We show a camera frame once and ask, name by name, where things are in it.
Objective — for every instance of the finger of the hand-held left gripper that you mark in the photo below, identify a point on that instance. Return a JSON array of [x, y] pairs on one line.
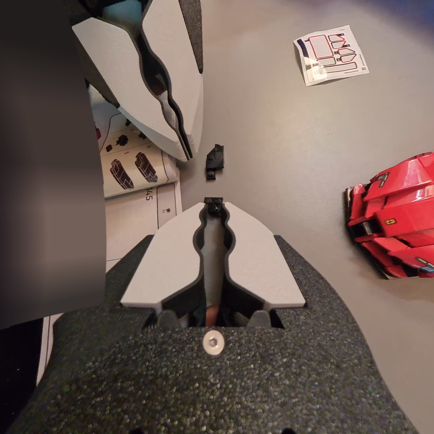
[[176, 51], [115, 67]]

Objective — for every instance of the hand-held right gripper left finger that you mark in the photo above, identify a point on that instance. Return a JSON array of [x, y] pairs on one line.
[[166, 268]]

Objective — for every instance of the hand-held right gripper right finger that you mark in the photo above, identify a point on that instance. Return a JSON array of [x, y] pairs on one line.
[[264, 268]]

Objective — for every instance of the small black lego plate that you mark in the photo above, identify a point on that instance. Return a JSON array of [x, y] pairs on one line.
[[213, 204]]

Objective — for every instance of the black lego slope brick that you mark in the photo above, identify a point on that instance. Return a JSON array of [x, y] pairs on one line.
[[215, 159]]

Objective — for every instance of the lego instruction booklet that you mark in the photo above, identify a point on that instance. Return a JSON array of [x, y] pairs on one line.
[[135, 223]]

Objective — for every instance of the red lego car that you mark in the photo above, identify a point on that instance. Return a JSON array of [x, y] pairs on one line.
[[396, 217]]

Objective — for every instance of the white sticker sheet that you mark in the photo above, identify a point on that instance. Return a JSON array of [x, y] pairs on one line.
[[325, 51]]

